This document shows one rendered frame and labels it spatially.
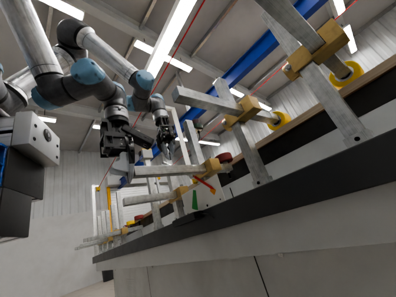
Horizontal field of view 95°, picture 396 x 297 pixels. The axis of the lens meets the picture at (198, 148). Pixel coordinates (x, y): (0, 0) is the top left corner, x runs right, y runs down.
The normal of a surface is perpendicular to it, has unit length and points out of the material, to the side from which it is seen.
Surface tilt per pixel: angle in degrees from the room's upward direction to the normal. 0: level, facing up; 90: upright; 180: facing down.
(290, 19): 180
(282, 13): 180
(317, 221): 90
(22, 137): 90
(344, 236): 90
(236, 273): 90
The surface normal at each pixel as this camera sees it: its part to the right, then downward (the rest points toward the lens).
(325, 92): -0.78, -0.04
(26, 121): 0.18, -0.45
